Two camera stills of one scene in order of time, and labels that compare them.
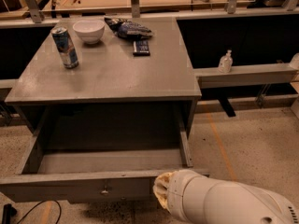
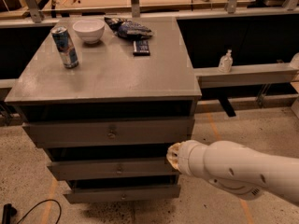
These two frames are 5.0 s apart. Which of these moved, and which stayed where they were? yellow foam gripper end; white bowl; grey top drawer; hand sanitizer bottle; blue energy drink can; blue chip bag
Moved: grey top drawer; yellow foam gripper end
Stayed: blue chip bag; hand sanitizer bottle; white bowl; blue energy drink can
